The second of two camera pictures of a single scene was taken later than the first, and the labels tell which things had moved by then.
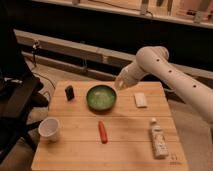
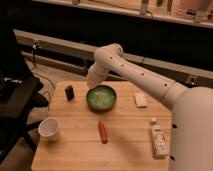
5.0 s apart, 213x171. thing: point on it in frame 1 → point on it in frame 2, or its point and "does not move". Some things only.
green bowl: [101, 98] does not move
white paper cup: [49, 128] does not move
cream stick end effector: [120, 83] → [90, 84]
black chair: [20, 95] does not move
